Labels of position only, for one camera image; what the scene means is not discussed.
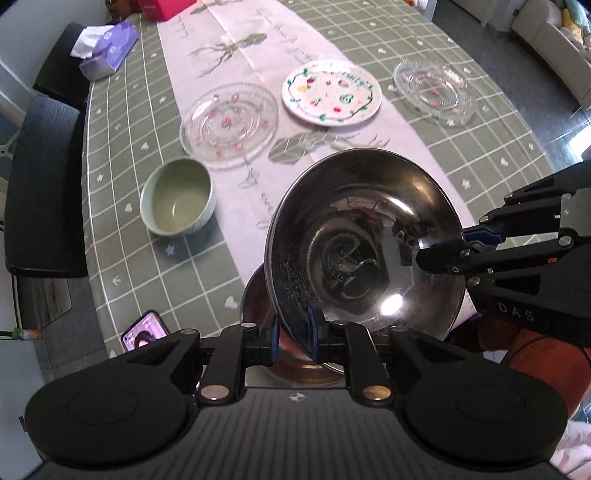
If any person's orange garment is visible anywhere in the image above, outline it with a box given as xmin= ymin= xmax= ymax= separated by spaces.
xmin=443 ymin=316 xmax=591 ymax=418

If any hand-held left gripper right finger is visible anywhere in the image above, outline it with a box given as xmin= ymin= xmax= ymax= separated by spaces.
xmin=307 ymin=305 xmax=467 ymax=407

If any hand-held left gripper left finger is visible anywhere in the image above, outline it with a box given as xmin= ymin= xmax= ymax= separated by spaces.
xmin=121 ymin=318 xmax=280 ymax=405

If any green ceramic bowl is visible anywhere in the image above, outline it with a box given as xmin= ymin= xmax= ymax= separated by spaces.
xmin=140 ymin=157 xmax=216 ymax=237

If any large flowered glass plate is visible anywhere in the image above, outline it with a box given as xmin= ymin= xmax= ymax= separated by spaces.
xmin=179 ymin=82 xmax=280 ymax=169

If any purple tissue box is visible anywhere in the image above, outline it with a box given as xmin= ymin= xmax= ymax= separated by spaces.
xmin=70 ymin=21 xmax=139 ymax=83

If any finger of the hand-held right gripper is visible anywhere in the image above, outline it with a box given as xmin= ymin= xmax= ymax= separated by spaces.
xmin=414 ymin=231 xmax=579 ymax=289
xmin=464 ymin=159 xmax=591 ymax=246

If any white painted ceramic plate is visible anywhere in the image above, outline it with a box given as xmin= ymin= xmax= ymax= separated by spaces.
xmin=281 ymin=60 xmax=383 ymax=127

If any red box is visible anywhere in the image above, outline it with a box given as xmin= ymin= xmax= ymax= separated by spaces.
xmin=130 ymin=0 xmax=197 ymax=22

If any small steel bowl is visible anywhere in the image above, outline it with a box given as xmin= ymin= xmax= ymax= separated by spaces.
xmin=240 ymin=265 xmax=352 ymax=389

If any smartphone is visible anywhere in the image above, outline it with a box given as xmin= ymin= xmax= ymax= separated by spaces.
xmin=121 ymin=310 xmax=170 ymax=354

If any green checked tablecloth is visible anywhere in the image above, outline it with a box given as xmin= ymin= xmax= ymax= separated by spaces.
xmin=81 ymin=0 xmax=561 ymax=358

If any beige sofa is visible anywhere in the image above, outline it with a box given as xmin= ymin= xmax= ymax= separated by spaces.
xmin=510 ymin=0 xmax=591 ymax=112

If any small flowered glass plate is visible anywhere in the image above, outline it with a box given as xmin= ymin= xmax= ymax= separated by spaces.
xmin=393 ymin=58 xmax=478 ymax=127

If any white printed table runner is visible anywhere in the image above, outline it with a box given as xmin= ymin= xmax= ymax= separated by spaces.
xmin=156 ymin=0 xmax=467 ymax=342

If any black wooden chair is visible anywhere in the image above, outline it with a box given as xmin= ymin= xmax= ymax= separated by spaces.
xmin=4 ymin=96 xmax=89 ymax=279
xmin=33 ymin=22 xmax=100 ymax=112

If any large steel bowl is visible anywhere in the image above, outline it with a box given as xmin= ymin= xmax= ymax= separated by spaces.
xmin=264 ymin=148 xmax=467 ymax=376

